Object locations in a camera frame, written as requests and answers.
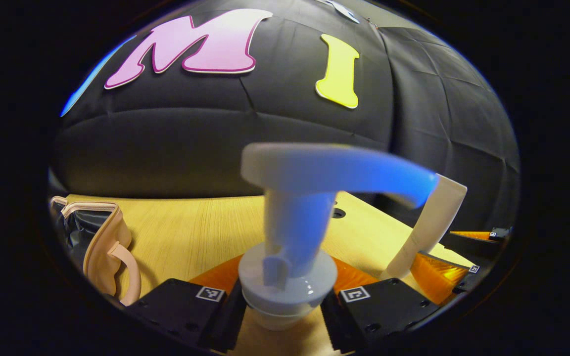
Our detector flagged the pink suitcase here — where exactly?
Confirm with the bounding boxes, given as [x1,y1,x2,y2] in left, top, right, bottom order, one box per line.
[49,196,142,307]

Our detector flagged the black backdrop cloth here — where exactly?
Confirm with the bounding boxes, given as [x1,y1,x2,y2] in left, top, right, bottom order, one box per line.
[50,0,522,233]

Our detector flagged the white pump bottle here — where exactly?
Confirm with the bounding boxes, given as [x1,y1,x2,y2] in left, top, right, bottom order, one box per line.
[238,143,439,332]

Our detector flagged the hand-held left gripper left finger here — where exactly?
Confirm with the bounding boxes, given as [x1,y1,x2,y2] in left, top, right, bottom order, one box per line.
[127,255,246,353]

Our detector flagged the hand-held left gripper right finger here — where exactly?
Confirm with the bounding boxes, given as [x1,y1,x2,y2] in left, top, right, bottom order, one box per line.
[320,257,439,353]

